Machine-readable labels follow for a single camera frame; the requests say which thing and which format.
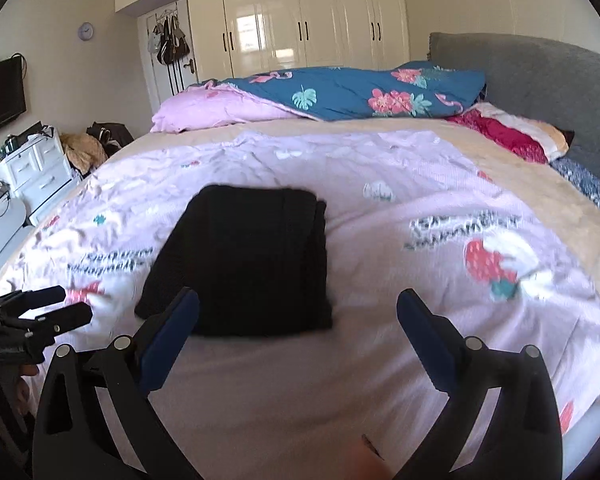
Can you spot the round wall clock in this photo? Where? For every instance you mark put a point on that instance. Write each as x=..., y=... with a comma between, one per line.
x=86, y=31

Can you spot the black wall television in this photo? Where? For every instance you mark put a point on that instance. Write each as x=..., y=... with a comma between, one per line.
x=12, y=98

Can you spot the red patterned pillow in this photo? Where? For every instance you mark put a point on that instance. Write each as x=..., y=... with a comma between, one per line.
x=528, y=139

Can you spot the cream glossy wardrobe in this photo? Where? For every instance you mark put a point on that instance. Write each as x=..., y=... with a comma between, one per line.
x=238, y=38

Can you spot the white door with bags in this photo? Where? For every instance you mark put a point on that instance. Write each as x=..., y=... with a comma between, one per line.
x=167, y=52

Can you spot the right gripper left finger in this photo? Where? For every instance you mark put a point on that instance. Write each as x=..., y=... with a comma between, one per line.
x=71, y=437

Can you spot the tan clothes pile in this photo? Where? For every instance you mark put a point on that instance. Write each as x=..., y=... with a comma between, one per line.
x=83, y=151

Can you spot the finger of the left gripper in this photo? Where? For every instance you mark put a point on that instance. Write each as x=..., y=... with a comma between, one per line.
x=14, y=304
x=54, y=323

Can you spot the right hand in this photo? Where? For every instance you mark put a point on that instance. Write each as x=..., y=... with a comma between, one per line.
x=362, y=462

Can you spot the pink strawberry print blanket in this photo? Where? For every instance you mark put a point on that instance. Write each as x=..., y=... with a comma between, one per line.
x=405, y=209

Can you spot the black bag on floor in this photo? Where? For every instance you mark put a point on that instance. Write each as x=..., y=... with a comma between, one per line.
x=112, y=135

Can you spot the pink quilt underside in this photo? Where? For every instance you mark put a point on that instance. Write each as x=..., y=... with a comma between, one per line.
x=205, y=107

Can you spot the black IKISS sweater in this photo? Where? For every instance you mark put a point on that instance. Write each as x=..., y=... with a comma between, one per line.
x=256, y=258

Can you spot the left hand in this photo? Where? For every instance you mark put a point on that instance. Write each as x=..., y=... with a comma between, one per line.
x=22, y=390

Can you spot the blue patterned pillow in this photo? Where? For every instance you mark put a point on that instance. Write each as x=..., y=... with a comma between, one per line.
x=579, y=177

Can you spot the blue floral quilt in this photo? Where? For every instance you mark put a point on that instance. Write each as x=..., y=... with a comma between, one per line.
x=415, y=89

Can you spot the white drawer cabinet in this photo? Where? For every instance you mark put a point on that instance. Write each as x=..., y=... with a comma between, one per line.
x=39, y=174

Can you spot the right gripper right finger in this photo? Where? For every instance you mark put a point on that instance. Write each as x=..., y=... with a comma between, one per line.
x=500, y=420

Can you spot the grey padded headboard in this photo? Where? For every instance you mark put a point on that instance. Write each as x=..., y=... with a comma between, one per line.
x=537, y=78

